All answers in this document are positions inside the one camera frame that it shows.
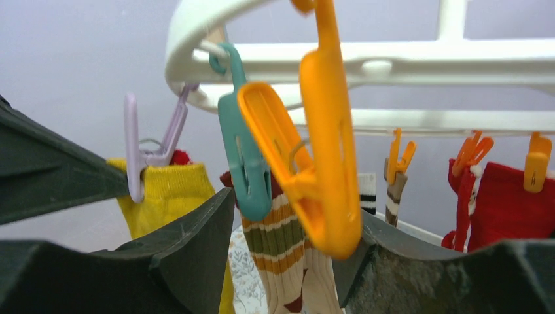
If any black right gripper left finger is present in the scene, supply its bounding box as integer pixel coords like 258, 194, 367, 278
1, 188, 234, 313

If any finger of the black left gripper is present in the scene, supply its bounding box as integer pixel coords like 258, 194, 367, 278
1, 98, 128, 224

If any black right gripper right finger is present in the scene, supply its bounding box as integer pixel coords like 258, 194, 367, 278
333, 213, 554, 313

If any yellow sock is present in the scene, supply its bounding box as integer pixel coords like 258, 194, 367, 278
117, 161, 236, 313

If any multicolour striped long sock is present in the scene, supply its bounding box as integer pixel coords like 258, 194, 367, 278
241, 178, 344, 313

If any lilac clothes peg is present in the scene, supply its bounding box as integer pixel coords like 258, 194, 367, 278
124, 83, 199, 203

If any yellow orange clothes peg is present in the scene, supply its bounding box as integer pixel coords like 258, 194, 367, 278
238, 0, 362, 259

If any white round clip hanger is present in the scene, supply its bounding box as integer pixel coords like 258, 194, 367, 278
165, 1, 554, 137

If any brown striped sock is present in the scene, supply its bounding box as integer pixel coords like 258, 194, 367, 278
384, 158, 408, 227

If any white hanging sock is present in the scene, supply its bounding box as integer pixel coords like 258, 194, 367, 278
358, 173, 376, 215

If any teal clothes peg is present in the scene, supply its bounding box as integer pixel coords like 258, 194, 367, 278
209, 43, 272, 221

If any red hanging sock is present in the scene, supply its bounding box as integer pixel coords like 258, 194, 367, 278
441, 162, 554, 252

